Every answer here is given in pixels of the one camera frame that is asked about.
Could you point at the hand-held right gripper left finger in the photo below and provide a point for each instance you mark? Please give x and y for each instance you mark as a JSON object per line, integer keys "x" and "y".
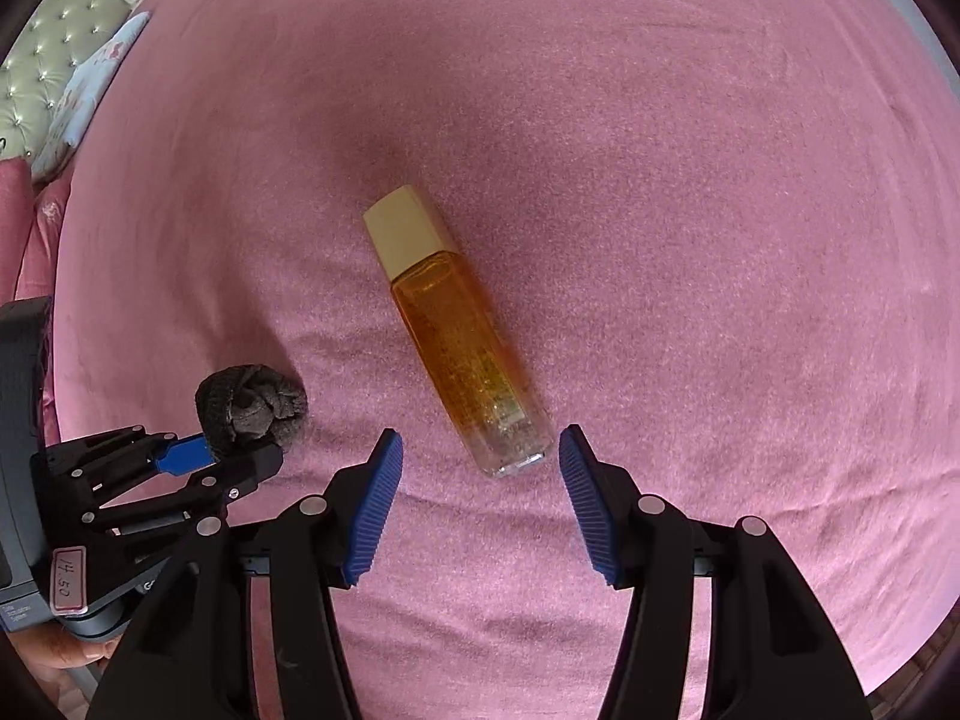
{"x": 375, "y": 510}

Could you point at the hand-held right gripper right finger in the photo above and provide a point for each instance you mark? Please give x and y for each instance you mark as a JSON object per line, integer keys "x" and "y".
{"x": 592, "y": 510}

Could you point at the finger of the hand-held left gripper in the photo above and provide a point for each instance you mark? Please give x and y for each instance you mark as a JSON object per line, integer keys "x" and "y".
{"x": 240, "y": 469}
{"x": 184, "y": 455}

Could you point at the grey sock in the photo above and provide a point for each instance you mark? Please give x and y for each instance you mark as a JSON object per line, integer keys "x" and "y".
{"x": 255, "y": 397}

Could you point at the amber liquid glass bottle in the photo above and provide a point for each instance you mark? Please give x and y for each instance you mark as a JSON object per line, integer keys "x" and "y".
{"x": 450, "y": 315}

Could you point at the person's left hand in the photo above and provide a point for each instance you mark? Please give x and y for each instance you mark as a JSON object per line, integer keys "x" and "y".
{"x": 60, "y": 649}

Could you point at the pink satin pillow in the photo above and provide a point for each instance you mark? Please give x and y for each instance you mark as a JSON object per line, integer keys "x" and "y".
{"x": 30, "y": 240}

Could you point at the pink bed blanket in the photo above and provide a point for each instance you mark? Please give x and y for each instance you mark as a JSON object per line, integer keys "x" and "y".
{"x": 675, "y": 240}

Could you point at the light blue floral pillow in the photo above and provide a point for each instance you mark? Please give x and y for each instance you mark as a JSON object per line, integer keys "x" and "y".
{"x": 90, "y": 90}

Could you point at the tufted grey headboard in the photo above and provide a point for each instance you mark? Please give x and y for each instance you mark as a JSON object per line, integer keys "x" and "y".
{"x": 52, "y": 30}

